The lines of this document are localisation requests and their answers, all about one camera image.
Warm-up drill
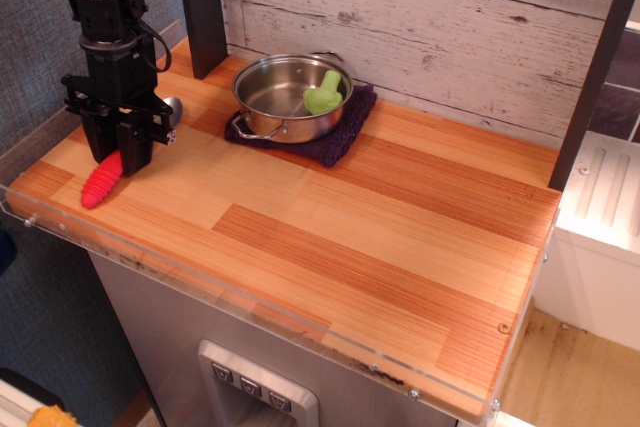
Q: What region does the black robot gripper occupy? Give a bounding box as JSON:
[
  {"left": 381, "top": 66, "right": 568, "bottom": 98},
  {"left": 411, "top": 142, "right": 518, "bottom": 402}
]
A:
[{"left": 62, "top": 44, "right": 176, "bottom": 176}]

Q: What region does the red-handled metal spoon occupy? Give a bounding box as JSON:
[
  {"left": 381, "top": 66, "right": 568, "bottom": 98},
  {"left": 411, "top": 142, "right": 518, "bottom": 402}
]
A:
[{"left": 80, "top": 96, "right": 183, "bottom": 209}]

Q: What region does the clear acrylic table guard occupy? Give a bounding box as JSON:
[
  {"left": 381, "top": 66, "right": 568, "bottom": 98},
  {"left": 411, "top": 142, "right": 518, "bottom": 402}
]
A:
[{"left": 7, "top": 177, "right": 559, "bottom": 426}]

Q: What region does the yellow object bottom left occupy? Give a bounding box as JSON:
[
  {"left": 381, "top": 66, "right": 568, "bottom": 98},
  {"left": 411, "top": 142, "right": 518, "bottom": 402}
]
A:
[{"left": 27, "top": 406, "right": 78, "bottom": 427}]

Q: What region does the dark right shelf post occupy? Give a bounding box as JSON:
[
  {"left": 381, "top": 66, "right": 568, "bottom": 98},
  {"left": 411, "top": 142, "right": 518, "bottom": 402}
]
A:
[{"left": 548, "top": 0, "right": 635, "bottom": 191}]

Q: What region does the dark purple cloth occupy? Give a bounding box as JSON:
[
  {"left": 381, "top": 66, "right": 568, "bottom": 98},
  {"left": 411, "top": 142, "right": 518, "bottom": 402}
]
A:
[{"left": 224, "top": 84, "right": 378, "bottom": 168}]

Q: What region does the dark shelf post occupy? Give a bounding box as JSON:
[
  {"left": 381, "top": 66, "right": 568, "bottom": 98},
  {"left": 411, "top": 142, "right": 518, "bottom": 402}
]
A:
[
  {"left": 548, "top": 0, "right": 635, "bottom": 191},
  {"left": 182, "top": 0, "right": 228, "bottom": 79}
]

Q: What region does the dark left shelf post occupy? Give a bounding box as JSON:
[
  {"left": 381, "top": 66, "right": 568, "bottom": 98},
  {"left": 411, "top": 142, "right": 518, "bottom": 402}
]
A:
[{"left": 182, "top": 0, "right": 228, "bottom": 79}]

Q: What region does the white toy sink unit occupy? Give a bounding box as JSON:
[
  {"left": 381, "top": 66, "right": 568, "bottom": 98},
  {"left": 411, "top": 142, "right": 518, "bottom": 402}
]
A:
[{"left": 532, "top": 20, "right": 640, "bottom": 353}]

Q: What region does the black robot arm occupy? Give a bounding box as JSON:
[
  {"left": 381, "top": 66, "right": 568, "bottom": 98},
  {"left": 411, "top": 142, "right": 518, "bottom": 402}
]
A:
[{"left": 61, "top": 0, "right": 176, "bottom": 176}]

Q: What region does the green toy vegetable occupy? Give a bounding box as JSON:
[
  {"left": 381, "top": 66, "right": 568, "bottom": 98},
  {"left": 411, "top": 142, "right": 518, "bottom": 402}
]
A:
[{"left": 303, "top": 70, "right": 343, "bottom": 115}]

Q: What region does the silver toy fridge cabinet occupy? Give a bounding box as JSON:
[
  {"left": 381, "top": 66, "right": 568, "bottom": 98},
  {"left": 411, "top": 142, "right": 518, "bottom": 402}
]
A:
[{"left": 90, "top": 254, "right": 457, "bottom": 426}]

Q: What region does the stainless steel pot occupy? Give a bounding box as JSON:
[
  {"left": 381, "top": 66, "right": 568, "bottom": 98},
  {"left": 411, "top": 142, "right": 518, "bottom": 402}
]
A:
[{"left": 232, "top": 53, "right": 354, "bottom": 144}]

